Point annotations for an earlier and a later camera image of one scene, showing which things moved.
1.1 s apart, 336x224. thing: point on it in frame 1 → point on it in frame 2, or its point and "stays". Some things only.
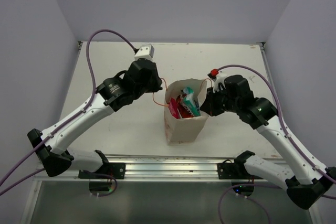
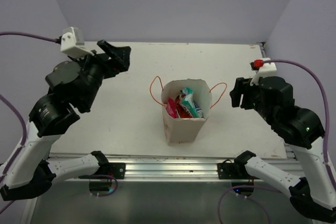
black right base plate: x=229 y=170 stays
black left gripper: x=156 y=85 → x=120 y=56
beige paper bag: x=184 y=130 stays
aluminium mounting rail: x=159 y=167 stays
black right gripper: x=209 y=105 → x=241 y=86
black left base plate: x=115 y=169 stays
